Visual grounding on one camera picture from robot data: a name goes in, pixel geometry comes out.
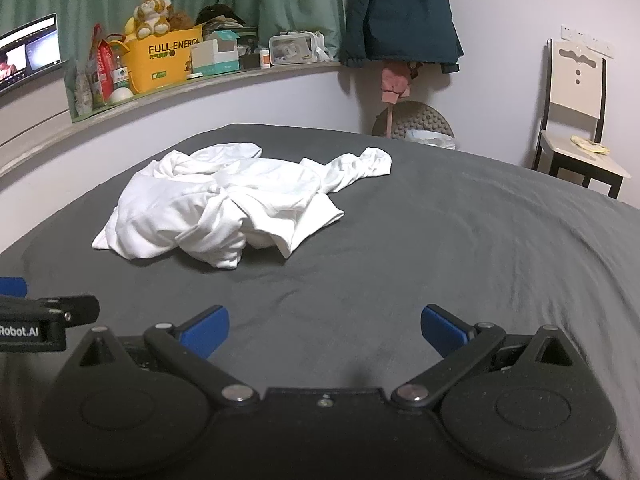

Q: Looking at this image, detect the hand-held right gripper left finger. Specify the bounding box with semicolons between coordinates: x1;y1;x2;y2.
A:
69;304;262;407

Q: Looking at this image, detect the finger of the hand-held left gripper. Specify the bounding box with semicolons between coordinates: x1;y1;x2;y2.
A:
0;277;28;299
0;294;100;329

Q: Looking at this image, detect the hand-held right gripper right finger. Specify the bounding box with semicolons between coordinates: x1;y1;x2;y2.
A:
390;304;584;407

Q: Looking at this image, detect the white long-sleeve shirt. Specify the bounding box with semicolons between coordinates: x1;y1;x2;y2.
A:
91;142;393;270

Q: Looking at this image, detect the white bedside cabinet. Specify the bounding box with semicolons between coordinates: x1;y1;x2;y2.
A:
0;75;71;161

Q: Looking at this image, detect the white plastic bag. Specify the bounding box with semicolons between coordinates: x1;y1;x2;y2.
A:
402;129;457;151

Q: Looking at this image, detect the clear bag of snacks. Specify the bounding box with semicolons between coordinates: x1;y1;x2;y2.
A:
74;57;108;116

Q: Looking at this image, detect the grey bumpy cushion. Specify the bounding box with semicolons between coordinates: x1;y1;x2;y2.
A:
372;101;456;143

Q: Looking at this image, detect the clear water bottle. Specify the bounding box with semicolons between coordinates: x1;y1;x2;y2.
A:
111;52;132;92

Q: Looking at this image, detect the red snack packet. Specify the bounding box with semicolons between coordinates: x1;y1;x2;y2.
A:
96;40;117;103

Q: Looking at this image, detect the yellow cloth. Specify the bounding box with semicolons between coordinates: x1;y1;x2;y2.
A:
571;135;611;156

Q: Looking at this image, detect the grey window sill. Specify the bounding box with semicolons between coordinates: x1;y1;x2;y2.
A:
0;60;346;176

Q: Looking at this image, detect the pink garment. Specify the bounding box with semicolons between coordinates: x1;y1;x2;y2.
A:
380;60;418;138

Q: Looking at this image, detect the yellow cardboard box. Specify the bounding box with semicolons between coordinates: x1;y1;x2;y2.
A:
122;24;206;94

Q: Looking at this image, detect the white and teal box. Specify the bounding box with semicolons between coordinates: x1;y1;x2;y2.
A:
189;39;240;77

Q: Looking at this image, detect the dark box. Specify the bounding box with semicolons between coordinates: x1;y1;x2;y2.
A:
235;27;261;70

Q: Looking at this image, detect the tan plush toy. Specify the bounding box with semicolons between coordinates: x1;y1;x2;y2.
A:
124;0;173;41

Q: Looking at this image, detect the crumpled white bag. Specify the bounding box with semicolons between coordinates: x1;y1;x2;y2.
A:
312;32;342;63

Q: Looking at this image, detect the brown plush toy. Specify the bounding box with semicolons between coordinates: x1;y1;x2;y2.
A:
167;7;195;31

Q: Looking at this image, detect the black cap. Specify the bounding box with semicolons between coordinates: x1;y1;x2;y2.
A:
195;4;247;28

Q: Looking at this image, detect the dark teal jacket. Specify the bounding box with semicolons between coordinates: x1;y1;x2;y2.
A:
340;0;465;75

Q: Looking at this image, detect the cream chair with dark frame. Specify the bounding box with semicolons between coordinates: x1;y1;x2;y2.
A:
531;39;632;200

